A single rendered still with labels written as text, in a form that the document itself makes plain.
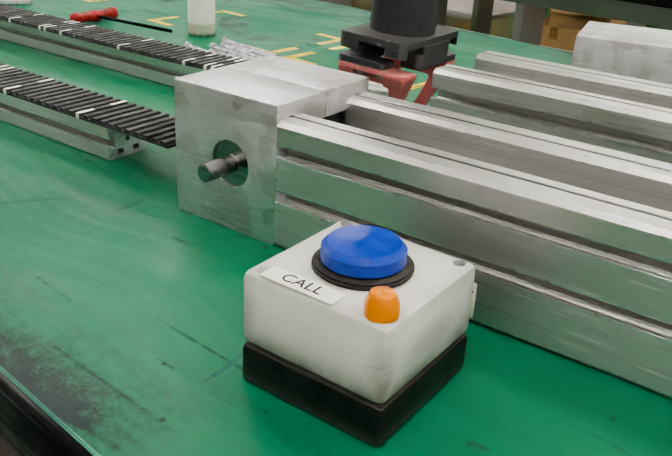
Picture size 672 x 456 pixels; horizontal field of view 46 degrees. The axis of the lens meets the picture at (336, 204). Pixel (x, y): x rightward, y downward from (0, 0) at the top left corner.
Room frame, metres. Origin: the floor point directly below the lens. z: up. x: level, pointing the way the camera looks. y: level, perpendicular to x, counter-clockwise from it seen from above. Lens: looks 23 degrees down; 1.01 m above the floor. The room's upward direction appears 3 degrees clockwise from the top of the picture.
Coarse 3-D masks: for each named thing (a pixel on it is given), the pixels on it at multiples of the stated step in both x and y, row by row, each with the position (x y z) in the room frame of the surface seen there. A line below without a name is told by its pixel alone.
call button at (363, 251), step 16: (336, 240) 0.33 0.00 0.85; (352, 240) 0.33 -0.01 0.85; (368, 240) 0.33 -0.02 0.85; (384, 240) 0.33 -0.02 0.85; (400, 240) 0.33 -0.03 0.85; (320, 256) 0.33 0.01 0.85; (336, 256) 0.32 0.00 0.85; (352, 256) 0.31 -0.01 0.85; (368, 256) 0.31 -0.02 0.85; (384, 256) 0.31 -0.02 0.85; (400, 256) 0.32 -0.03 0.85; (336, 272) 0.31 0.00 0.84; (352, 272) 0.31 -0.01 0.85; (368, 272) 0.31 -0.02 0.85; (384, 272) 0.31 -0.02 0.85
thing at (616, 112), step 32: (448, 64) 0.64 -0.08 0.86; (480, 64) 0.68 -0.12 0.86; (512, 64) 0.66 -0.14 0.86; (544, 64) 0.66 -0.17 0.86; (448, 96) 0.62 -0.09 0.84; (480, 96) 0.59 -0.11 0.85; (512, 96) 0.58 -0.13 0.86; (544, 96) 0.57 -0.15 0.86; (576, 96) 0.56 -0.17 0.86; (608, 96) 0.56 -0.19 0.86; (640, 96) 0.60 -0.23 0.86; (544, 128) 0.56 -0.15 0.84; (576, 128) 0.56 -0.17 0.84; (608, 128) 0.55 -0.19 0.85; (640, 128) 0.53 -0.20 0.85
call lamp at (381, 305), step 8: (376, 288) 0.29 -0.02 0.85; (384, 288) 0.29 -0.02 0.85; (392, 288) 0.29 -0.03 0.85; (368, 296) 0.29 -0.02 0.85; (376, 296) 0.28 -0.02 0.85; (384, 296) 0.28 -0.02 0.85; (392, 296) 0.28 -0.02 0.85; (368, 304) 0.28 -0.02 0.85; (376, 304) 0.28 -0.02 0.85; (384, 304) 0.28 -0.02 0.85; (392, 304) 0.28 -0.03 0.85; (368, 312) 0.28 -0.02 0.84; (376, 312) 0.28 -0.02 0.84; (384, 312) 0.28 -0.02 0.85; (392, 312) 0.28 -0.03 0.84; (376, 320) 0.28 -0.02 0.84; (384, 320) 0.28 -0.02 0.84; (392, 320) 0.28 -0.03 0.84
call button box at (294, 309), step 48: (288, 288) 0.31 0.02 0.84; (336, 288) 0.31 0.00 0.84; (432, 288) 0.31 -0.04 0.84; (288, 336) 0.30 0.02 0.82; (336, 336) 0.29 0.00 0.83; (384, 336) 0.28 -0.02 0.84; (432, 336) 0.31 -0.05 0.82; (288, 384) 0.30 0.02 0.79; (336, 384) 0.29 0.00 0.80; (384, 384) 0.28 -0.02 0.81; (432, 384) 0.31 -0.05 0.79; (384, 432) 0.28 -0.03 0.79
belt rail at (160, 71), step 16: (0, 32) 1.01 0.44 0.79; (16, 32) 1.00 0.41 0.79; (32, 32) 0.97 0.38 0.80; (48, 32) 0.95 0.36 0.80; (48, 48) 0.96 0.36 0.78; (64, 48) 0.94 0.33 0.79; (80, 48) 0.93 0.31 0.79; (96, 48) 0.90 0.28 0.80; (112, 48) 0.89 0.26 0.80; (96, 64) 0.91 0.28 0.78; (112, 64) 0.89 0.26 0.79; (128, 64) 0.87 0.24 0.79; (144, 64) 0.87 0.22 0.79; (160, 64) 0.84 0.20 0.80; (176, 64) 0.83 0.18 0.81; (160, 80) 0.84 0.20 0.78
